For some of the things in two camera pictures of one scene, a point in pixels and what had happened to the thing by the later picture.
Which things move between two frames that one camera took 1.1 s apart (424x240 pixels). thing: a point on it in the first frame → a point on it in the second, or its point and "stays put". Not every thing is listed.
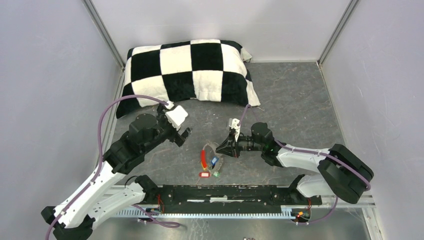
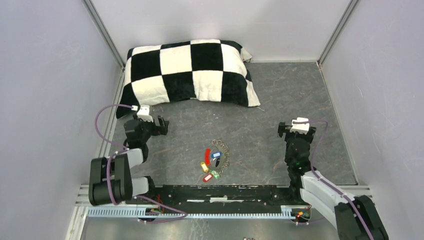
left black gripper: [176, 136] → [162, 129]
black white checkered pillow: [208, 70] stays put
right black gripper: [229, 146] → [282, 128]
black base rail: [228, 197] stays put
